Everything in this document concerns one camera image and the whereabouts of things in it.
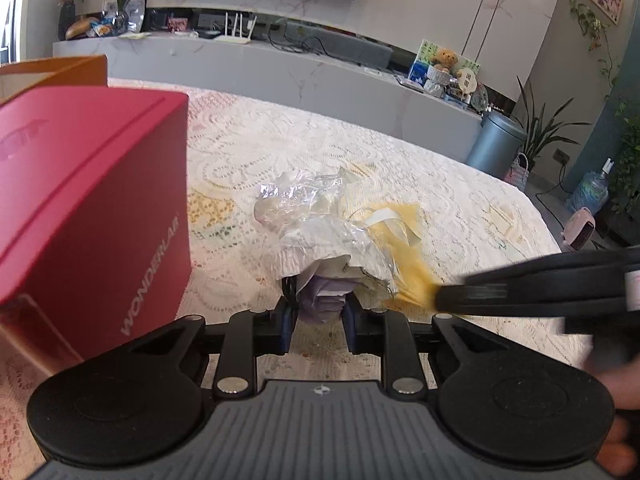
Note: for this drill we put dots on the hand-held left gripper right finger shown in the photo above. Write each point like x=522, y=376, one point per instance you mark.
x=351, y=325

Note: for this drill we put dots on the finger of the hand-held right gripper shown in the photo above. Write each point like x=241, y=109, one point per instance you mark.
x=550, y=267
x=500, y=301

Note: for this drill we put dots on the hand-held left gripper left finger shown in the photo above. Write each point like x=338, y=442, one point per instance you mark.
x=286, y=325

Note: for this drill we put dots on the lavender cloth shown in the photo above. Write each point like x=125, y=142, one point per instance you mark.
x=322, y=297

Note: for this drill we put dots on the yellow snack packet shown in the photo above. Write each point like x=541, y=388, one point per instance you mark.
x=405, y=260

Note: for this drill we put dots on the whitish plastic bag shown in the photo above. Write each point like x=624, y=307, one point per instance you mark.
x=310, y=220

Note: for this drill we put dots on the orange cardboard box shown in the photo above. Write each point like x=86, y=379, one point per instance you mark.
x=75, y=67

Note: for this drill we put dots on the person's right hand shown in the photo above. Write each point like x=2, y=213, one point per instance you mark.
x=627, y=390

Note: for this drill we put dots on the pink heater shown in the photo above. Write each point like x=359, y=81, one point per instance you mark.
x=577, y=230

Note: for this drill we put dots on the dark cabinet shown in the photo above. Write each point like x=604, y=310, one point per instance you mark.
x=620, y=232

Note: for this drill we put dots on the blue water jug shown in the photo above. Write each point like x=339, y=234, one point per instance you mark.
x=590, y=190

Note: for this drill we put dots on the woven basket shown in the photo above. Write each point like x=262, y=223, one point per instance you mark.
x=516, y=175

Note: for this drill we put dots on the leafy plant on cabinet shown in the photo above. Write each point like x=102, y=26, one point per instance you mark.
x=630, y=160

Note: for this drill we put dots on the grey trash can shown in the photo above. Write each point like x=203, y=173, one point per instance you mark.
x=495, y=145

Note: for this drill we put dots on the long-leaf floor plant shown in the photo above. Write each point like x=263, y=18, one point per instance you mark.
x=542, y=132

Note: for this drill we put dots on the white lace tablecloth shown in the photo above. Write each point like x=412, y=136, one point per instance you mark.
x=300, y=150

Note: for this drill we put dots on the round paper fan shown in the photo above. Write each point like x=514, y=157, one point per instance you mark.
x=466, y=80

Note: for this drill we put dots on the teddy bear in pot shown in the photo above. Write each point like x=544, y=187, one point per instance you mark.
x=442, y=67

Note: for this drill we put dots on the red lidded container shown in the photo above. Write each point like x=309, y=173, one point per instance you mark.
x=90, y=200

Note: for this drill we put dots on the hanging vine plant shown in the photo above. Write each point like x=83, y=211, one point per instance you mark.
x=592, y=27

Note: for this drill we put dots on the green picture card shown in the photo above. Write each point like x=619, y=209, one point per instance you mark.
x=419, y=57

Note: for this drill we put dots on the marble tv cabinet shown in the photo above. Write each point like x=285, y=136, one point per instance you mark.
x=200, y=62

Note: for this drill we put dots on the white router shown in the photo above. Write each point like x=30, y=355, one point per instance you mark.
x=235, y=37

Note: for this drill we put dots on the pink photo card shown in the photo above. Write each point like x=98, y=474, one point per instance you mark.
x=178, y=24

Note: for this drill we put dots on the pile of snack bags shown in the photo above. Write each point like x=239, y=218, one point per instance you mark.
x=107, y=25

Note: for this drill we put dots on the bread loaf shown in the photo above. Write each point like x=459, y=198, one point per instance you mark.
x=80, y=29

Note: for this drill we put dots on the vase of yellow dried flowers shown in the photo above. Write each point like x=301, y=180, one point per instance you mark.
x=67, y=15

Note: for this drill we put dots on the window with dark frame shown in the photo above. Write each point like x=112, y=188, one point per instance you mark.
x=10, y=10

